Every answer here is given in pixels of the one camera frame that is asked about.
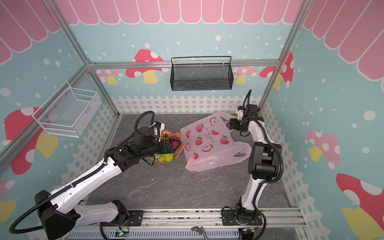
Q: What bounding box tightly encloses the red dragon fruit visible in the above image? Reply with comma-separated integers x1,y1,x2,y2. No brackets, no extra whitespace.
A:
165,138,182,153

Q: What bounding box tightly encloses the white wire wall basket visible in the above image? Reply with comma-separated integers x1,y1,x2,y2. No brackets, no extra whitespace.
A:
32,82,102,138

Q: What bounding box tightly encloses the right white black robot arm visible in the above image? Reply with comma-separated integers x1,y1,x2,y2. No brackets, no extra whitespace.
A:
221,91,284,227

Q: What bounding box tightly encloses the tan wavy fruit plate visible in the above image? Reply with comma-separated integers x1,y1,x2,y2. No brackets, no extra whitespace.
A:
149,129,185,163

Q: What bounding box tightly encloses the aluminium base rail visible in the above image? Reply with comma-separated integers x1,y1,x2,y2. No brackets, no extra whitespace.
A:
63,208,312,240

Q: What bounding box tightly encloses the green custard apple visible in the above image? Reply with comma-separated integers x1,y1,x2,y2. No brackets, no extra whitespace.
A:
155,154,174,163

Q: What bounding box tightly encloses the black mesh wall basket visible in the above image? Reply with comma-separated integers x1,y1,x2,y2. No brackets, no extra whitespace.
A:
170,56,234,91

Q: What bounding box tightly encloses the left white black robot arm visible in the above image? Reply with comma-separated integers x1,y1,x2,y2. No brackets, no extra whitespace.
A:
9,111,182,240

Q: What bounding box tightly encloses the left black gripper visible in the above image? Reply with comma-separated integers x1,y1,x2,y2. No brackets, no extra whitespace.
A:
139,138,182,159

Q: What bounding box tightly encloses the pink printed plastic bag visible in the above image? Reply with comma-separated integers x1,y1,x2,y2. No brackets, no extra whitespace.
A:
180,112,252,172

